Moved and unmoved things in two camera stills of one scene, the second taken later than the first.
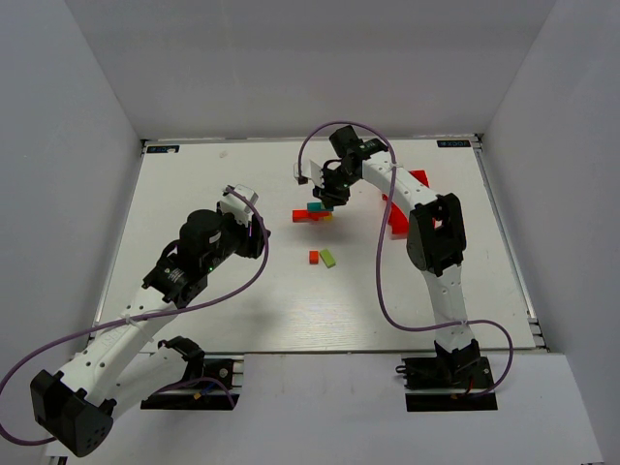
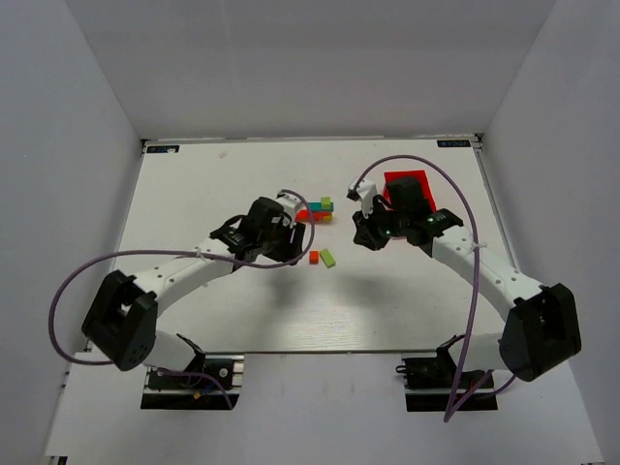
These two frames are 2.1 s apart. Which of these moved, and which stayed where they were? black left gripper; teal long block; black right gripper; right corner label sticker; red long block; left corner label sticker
Moved: black right gripper; black left gripper
Stayed: teal long block; left corner label sticker; red long block; right corner label sticker
